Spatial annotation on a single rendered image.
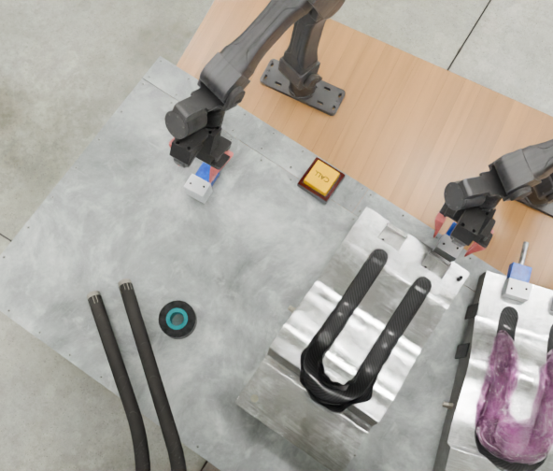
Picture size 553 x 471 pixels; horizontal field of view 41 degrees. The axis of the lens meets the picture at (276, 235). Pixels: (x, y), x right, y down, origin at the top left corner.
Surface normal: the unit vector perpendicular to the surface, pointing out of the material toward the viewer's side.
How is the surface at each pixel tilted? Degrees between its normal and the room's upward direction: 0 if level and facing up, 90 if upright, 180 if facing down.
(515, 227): 0
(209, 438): 0
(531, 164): 35
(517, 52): 0
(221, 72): 22
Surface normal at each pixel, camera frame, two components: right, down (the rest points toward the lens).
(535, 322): 0.00, -0.25
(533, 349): 0.13, -0.63
